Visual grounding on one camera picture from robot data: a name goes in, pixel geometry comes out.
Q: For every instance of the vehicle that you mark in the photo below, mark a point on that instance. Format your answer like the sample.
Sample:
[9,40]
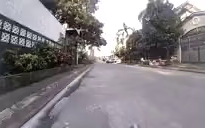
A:
[113,60]

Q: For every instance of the pole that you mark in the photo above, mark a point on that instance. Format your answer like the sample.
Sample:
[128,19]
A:
[77,53]

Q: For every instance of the robot's own part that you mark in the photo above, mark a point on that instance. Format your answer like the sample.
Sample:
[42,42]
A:
[66,125]
[134,126]

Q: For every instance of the trees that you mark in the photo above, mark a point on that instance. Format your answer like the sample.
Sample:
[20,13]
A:
[80,20]
[160,26]

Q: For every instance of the grey asphalt road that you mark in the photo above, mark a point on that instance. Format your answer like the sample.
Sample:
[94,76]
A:
[140,96]

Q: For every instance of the low concrete wall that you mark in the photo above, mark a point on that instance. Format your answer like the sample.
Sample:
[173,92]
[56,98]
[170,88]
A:
[23,80]

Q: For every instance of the concrete kerb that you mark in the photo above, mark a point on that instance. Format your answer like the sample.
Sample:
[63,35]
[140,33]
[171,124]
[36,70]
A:
[56,100]

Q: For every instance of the white building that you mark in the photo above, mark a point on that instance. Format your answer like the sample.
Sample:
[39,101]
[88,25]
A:
[26,13]

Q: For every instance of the dark fence with white lattice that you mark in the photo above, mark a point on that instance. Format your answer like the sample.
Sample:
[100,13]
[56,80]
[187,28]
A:
[10,33]

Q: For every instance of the building with arched gate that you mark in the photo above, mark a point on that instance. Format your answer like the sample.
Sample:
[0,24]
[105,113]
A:
[198,36]

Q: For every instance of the green bushes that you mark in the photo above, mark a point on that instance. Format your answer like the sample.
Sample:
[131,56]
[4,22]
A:
[30,61]

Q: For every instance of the grey pavement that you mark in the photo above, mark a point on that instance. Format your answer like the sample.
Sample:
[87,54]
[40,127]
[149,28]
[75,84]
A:
[196,68]
[20,103]

